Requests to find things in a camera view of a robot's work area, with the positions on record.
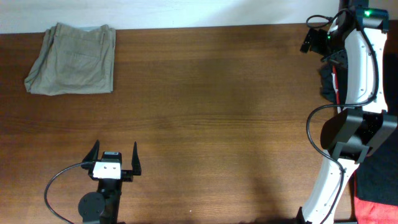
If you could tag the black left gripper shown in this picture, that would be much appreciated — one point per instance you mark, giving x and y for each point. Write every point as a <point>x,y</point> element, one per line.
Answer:
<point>127,175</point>

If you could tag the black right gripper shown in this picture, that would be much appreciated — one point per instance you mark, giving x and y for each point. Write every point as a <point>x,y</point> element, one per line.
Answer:
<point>319,36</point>

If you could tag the khaki shorts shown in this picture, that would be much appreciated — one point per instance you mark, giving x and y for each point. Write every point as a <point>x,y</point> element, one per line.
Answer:
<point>74,61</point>

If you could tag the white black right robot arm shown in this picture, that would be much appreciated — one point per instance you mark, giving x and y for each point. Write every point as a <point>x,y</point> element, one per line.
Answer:
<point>355,41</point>

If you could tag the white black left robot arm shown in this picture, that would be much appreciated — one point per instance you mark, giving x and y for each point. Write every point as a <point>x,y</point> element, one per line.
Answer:
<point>102,205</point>

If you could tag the red white striped garment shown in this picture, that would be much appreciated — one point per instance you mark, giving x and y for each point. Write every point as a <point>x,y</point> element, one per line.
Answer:
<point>335,84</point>

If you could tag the dark green garment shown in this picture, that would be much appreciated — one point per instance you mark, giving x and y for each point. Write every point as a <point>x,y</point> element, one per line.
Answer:
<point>327,91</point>

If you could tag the red cloth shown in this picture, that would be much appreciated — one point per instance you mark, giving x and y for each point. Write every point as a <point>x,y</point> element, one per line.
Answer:
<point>372,212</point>

